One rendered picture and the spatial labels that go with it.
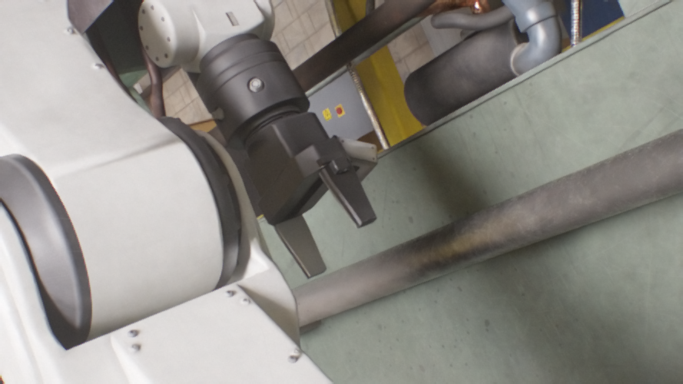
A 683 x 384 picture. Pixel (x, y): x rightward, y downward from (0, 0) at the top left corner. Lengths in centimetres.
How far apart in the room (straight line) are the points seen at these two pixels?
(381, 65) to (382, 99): 11
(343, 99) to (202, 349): 744
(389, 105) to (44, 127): 260
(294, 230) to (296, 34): 779
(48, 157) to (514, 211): 45
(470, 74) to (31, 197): 68
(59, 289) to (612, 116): 55
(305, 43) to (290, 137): 778
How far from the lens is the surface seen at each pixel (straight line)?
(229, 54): 92
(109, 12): 222
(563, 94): 101
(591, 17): 409
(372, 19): 115
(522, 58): 108
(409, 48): 779
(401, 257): 107
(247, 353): 67
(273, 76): 91
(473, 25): 112
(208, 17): 94
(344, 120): 812
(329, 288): 118
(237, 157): 783
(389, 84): 331
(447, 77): 125
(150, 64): 204
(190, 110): 1024
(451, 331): 119
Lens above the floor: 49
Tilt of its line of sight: 5 degrees up
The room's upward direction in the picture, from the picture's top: 23 degrees counter-clockwise
